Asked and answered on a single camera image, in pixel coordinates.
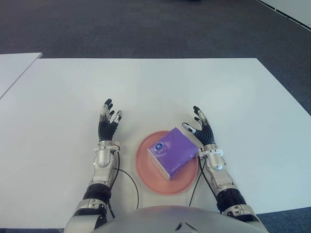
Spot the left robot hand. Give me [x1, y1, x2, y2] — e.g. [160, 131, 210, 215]
[98, 98, 123, 142]

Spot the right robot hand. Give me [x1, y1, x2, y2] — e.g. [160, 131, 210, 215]
[182, 105, 216, 146]

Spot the purple tissue paper pack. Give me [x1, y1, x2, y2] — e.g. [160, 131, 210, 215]
[147, 128, 198, 181]

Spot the pink round plate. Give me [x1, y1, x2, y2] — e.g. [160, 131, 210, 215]
[135, 130, 198, 195]

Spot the silver robot torso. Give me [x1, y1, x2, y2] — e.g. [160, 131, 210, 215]
[93, 206, 243, 233]

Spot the white adjoining table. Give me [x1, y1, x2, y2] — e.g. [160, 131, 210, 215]
[0, 52, 42, 99]

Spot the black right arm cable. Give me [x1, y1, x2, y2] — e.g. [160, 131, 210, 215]
[189, 155, 219, 207]

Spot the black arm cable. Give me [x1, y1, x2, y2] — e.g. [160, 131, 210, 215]
[106, 167, 139, 218]
[189, 155, 219, 207]

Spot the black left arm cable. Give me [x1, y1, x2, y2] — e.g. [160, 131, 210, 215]
[106, 167, 139, 218]

